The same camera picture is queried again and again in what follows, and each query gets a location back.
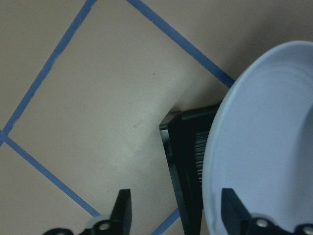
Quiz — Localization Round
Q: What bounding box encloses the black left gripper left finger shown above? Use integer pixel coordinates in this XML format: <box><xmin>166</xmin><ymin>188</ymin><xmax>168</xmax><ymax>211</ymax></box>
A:
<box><xmin>110</xmin><ymin>189</ymin><xmax>132</xmax><ymax>235</ymax></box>

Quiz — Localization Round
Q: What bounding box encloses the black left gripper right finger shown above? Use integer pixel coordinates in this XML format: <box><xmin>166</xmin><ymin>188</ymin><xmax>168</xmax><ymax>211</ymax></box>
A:
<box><xmin>221</xmin><ymin>188</ymin><xmax>252</xmax><ymax>235</ymax></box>

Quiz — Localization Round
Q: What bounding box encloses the light blue plate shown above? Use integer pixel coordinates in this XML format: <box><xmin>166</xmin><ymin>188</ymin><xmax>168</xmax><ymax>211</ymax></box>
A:
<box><xmin>202</xmin><ymin>41</ymin><xmax>313</xmax><ymax>235</ymax></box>

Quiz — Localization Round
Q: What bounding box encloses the black plate rack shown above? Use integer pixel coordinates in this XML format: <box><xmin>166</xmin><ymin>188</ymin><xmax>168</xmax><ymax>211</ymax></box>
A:
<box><xmin>159</xmin><ymin>104</ymin><xmax>219</xmax><ymax>235</ymax></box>

